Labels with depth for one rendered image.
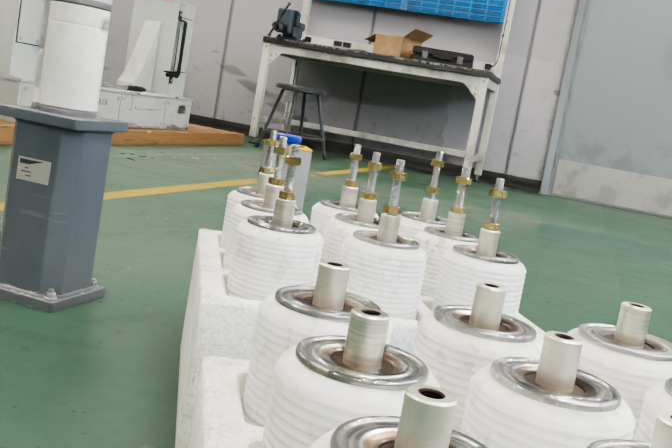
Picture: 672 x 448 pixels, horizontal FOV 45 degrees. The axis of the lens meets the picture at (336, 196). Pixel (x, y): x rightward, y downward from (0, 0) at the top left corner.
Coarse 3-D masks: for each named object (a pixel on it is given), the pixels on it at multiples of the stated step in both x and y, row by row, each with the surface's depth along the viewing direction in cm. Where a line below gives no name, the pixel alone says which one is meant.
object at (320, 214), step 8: (312, 208) 111; (320, 208) 109; (328, 208) 109; (312, 216) 111; (320, 216) 109; (328, 216) 108; (376, 216) 111; (312, 224) 111; (320, 224) 109; (320, 232) 109
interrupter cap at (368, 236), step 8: (360, 232) 90; (368, 232) 91; (376, 232) 92; (368, 240) 86; (376, 240) 86; (400, 240) 90; (408, 240) 91; (400, 248) 86; (408, 248) 86; (416, 248) 87
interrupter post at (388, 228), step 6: (384, 216) 88; (390, 216) 88; (396, 216) 88; (384, 222) 88; (390, 222) 88; (396, 222) 88; (378, 228) 89; (384, 228) 88; (390, 228) 88; (396, 228) 88; (378, 234) 89; (384, 234) 88; (390, 234) 88; (396, 234) 88; (384, 240) 88; (390, 240) 88
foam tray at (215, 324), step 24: (216, 240) 109; (216, 264) 95; (192, 288) 105; (216, 288) 84; (192, 312) 94; (216, 312) 79; (240, 312) 79; (192, 336) 84; (216, 336) 79; (240, 336) 80; (408, 336) 83; (192, 360) 79; (192, 384) 80; (192, 408) 80
